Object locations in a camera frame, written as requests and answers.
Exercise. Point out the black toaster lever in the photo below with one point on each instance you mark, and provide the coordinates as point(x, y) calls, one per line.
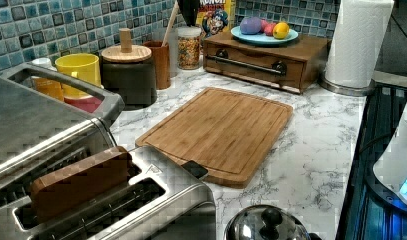
point(195, 169)

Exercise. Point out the silver two-slot toaster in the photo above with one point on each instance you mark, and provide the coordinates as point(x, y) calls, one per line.
point(159, 201)

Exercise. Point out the bamboo cutting board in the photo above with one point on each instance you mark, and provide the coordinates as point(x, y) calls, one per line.
point(227, 132)

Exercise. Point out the brown utensil holder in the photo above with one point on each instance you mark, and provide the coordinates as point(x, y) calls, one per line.
point(160, 55)

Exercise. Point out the glass jar of cereal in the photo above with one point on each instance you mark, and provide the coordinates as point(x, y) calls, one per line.
point(188, 47)

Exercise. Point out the dark canister with wooden lid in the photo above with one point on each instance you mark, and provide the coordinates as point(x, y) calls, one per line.
point(128, 70)

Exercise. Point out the light blue plate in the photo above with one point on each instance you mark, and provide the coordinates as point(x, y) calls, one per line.
point(261, 39)

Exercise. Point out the wooden drawer box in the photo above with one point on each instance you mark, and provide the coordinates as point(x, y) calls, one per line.
point(292, 66)

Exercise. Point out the yellow cereal box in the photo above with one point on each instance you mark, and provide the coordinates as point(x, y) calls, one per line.
point(215, 16)

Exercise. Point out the purple toy fruit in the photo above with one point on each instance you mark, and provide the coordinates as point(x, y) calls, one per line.
point(250, 25)

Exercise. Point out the red toy fruit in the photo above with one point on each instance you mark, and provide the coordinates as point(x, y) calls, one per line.
point(267, 27)

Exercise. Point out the red bowl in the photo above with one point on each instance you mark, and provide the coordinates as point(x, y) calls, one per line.
point(88, 104)

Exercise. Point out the steel pot lid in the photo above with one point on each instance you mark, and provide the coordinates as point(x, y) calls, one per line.
point(266, 222)

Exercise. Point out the yellow toy lemon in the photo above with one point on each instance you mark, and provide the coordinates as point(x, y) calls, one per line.
point(281, 30)

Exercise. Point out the yellow plastic cup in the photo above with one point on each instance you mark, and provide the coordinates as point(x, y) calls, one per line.
point(82, 66)

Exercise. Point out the white capped orange bottle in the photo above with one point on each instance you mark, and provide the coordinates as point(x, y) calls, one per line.
point(44, 85)

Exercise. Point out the brown bread slice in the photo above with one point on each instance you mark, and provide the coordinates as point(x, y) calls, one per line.
point(62, 190)

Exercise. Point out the white paper towel roll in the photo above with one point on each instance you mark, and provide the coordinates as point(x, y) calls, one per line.
point(355, 47)

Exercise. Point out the wooden spoon handle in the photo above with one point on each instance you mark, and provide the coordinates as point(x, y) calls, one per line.
point(170, 23)

